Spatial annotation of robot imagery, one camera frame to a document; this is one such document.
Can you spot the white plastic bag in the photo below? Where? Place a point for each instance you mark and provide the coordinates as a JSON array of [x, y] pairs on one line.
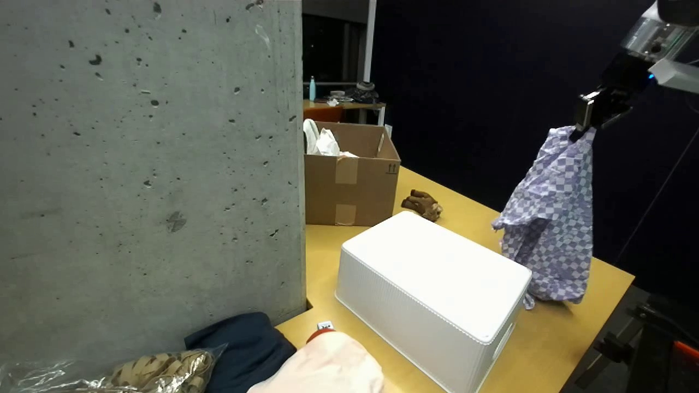
[[324, 143]]

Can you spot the long wooden counter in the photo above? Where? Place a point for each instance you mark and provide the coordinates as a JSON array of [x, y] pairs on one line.
[[357, 107]]

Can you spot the desk clutter pile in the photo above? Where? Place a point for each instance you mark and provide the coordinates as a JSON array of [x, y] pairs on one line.
[[357, 93]]

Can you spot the white plastic box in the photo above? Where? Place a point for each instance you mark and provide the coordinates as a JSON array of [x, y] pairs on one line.
[[423, 298]]

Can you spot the pink cloth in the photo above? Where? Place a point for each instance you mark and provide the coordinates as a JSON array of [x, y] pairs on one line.
[[327, 367]]

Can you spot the black clamp with orange tips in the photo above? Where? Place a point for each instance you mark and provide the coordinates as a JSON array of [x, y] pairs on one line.
[[685, 352]]

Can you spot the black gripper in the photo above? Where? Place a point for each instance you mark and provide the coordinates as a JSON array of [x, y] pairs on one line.
[[622, 84]]

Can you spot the orange chair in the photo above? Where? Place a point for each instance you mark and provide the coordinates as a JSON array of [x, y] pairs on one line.
[[324, 114]]

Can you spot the brown cardboard box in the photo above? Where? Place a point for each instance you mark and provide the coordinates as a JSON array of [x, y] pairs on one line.
[[349, 189]]

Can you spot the grey concrete pillar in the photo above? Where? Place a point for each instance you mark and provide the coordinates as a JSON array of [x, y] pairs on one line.
[[144, 182]]

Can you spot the checked blue shirt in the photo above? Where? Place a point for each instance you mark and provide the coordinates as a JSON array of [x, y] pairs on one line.
[[552, 218]]

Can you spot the dark blue cloth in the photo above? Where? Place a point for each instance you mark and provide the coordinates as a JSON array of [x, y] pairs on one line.
[[240, 349]]

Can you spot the brown plush toy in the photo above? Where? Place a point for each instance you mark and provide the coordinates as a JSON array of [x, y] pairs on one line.
[[423, 206]]

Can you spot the white window frame post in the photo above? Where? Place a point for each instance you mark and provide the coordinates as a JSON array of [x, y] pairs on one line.
[[370, 40]]

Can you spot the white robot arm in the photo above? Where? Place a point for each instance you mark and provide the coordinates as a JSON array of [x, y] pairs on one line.
[[674, 45]]

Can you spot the teal water bottle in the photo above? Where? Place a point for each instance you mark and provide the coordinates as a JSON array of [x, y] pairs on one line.
[[313, 90]]

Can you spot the clear bag with brown contents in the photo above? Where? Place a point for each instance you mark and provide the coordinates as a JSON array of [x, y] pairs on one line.
[[160, 372]]

